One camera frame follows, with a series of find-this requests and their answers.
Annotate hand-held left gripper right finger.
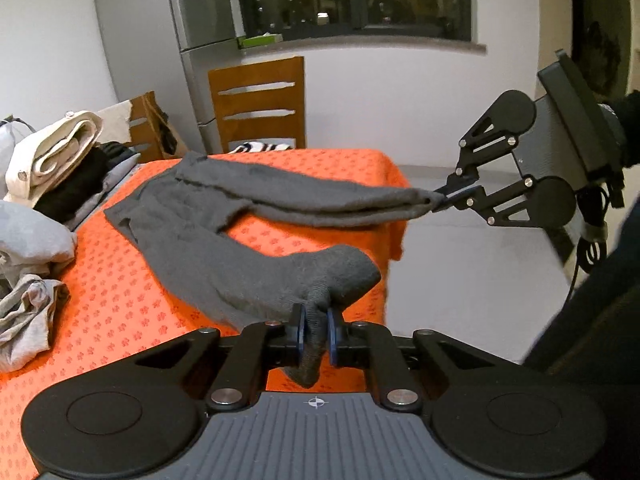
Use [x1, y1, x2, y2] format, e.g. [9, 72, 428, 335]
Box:
[327, 307, 503, 413]

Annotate grey refrigerator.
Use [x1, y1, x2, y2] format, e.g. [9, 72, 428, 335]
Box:
[161, 0, 252, 154]

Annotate person's right forearm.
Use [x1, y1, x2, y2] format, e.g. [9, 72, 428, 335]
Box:
[597, 91, 640, 169]

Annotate dark grey tights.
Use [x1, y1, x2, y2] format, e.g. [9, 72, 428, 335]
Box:
[103, 153, 444, 389]

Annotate green box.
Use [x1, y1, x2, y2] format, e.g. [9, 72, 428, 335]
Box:
[236, 33, 282, 51]

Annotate striped sweater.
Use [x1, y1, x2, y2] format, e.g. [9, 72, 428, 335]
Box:
[226, 141, 292, 155]

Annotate orange patterned mat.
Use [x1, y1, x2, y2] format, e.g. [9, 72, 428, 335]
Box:
[0, 148, 409, 480]

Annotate black cable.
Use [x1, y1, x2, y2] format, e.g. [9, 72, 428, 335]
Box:
[564, 184, 610, 312]

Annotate folded cream garment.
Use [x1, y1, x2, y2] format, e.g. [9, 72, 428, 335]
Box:
[4, 110, 104, 207]

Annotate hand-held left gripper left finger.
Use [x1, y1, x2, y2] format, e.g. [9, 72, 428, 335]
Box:
[132, 304, 307, 411]

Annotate dark wall picture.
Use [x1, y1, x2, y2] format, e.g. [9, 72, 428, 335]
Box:
[569, 0, 634, 102]

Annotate light grey sweatshirt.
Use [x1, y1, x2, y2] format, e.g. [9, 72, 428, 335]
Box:
[0, 200, 79, 281]

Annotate crumpled light grey garment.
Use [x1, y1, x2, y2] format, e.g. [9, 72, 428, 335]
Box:
[0, 274, 72, 372]

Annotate folded grey garment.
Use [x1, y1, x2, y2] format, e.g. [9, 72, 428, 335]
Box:
[64, 152, 142, 234]

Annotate person's dark clothing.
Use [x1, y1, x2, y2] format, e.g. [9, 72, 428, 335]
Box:
[519, 204, 640, 387]

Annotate folded black garment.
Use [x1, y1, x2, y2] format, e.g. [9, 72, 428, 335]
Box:
[31, 146, 109, 224]

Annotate folded dark garment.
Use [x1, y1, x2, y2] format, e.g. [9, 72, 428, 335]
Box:
[96, 141, 142, 167]

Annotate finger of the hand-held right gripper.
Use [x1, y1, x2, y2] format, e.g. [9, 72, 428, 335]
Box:
[442, 101, 518, 195]
[431, 176, 537, 228]

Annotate wooden chair with paper bag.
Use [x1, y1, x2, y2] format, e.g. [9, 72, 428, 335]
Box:
[96, 91, 189, 162]

